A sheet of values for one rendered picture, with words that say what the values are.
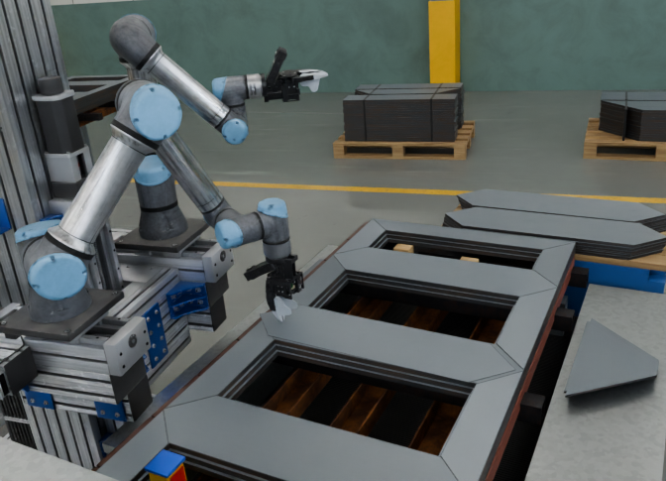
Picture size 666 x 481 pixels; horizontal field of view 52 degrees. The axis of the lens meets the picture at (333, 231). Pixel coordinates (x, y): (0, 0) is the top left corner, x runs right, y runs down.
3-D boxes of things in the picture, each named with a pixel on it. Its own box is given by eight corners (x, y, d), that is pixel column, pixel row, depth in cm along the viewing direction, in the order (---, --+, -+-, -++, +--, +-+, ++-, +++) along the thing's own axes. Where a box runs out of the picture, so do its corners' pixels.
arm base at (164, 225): (130, 238, 210) (123, 208, 207) (156, 220, 223) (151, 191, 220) (172, 241, 206) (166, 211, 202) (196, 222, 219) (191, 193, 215)
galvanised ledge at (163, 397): (373, 257, 274) (372, 251, 273) (163, 473, 170) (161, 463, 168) (329, 251, 283) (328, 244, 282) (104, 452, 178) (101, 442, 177)
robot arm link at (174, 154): (95, 91, 165) (205, 234, 192) (106, 98, 156) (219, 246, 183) (134, 63, 168) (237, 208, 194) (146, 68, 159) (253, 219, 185)
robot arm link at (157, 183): (136, 210, 205) (127, 168, 199) (142, 195, 217) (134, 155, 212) (176, 205, 206) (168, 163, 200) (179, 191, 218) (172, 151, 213)
